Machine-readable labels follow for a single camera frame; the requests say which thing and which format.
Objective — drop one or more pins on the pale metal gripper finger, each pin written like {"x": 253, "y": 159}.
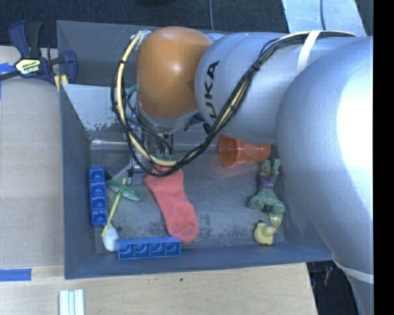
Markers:
{"x": 130, "y": 176}
{"x": 137, "y": 165}

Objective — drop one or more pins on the blue studded flat block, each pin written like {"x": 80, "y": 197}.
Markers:
{"x": 98, "y": 197}
{"x": 149, "y": 248}

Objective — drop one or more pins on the red sock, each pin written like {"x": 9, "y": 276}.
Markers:
{"x": 177, "y": 205}

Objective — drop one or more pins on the orange clear plastic cup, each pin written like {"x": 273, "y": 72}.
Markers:
{"x": 238, "y": 153}

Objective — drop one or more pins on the grey metal bin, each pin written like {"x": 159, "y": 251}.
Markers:
{"x": 216, "y": 205}

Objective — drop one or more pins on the pale wood board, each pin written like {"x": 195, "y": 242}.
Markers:
{"x": 29, "y": 176}

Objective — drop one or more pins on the green muscular toy figure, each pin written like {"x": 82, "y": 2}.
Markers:
{"x": 267, "y": 197}

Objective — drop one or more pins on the yellow rubber duck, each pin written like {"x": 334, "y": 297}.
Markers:
{"x": 264, "y": 234}

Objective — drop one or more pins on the black cylinder on white bracket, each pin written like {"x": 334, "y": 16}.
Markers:
{"x": 205, "y": 127}

